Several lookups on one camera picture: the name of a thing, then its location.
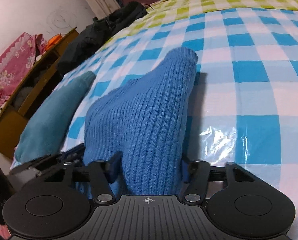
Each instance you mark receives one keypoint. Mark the black clothing pile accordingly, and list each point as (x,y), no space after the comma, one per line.
(97,34)

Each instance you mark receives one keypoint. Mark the orange object on cabinet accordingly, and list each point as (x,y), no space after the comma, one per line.
(53,41)

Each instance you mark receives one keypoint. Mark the blue white checkered bedsheet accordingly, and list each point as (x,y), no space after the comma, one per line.
(244,103)

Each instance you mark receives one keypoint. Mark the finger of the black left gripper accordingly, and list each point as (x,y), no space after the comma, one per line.
(73,153)
(38,163)

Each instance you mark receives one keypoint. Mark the teal folded towel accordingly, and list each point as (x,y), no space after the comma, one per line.
(45,132)

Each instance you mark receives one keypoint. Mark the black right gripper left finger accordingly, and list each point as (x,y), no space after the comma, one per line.
(102,174)

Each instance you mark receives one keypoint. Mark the pink floral bag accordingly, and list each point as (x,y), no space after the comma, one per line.
(17,60)

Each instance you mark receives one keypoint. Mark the blue knit sweater yellow stripe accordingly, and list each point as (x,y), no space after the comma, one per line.
(145,120)

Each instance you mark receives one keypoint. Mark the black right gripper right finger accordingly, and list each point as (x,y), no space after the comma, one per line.
(195,174)

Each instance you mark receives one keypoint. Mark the wooden side cabinet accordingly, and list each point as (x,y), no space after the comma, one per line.
(35,87)

